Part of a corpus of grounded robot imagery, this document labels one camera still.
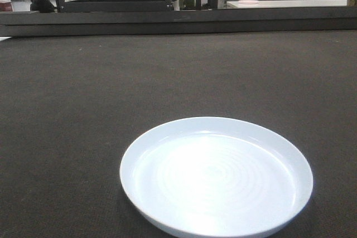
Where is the white round plate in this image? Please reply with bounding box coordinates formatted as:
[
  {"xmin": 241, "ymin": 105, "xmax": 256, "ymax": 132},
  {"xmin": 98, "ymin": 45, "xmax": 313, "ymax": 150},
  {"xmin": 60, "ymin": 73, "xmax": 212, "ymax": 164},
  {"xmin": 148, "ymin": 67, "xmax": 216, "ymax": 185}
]
[{"xmin": 119, "ymin": 116, "xmax": 313, "ymax": 237}]

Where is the white background table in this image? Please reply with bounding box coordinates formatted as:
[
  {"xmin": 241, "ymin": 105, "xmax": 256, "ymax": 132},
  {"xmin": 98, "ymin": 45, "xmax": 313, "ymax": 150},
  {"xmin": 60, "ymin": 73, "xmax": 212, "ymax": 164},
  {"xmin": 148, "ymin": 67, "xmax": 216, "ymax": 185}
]
[{"xmin": 218, "ymin": 0, "xmax": 348, "ymax": 9}]

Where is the black metal frame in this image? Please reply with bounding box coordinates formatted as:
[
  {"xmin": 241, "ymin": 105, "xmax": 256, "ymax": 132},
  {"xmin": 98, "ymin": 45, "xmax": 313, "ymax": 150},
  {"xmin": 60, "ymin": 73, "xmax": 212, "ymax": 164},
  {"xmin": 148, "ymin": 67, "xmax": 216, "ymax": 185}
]
[{"xmin": 55, "ymin": 0, "xmax": 174, "ymax": 13}]

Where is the black table edge rail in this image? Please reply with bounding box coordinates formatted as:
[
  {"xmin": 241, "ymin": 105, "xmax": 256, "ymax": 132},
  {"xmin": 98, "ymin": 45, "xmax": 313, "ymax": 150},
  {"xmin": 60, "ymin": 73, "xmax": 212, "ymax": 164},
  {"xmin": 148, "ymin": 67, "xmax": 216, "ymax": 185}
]
[{"xmin": 1, "ymin": 7, "xmax": 356, "ymax": 37}]

